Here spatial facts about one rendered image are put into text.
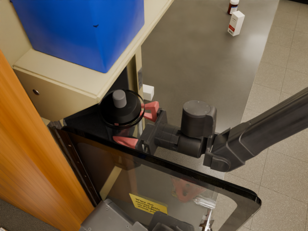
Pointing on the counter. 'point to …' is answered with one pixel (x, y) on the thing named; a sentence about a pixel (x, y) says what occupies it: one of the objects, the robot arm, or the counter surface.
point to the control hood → (77, 74)
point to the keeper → (140, 78)
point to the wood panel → (35, 162)
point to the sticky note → (147, 205)
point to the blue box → (81, 28)
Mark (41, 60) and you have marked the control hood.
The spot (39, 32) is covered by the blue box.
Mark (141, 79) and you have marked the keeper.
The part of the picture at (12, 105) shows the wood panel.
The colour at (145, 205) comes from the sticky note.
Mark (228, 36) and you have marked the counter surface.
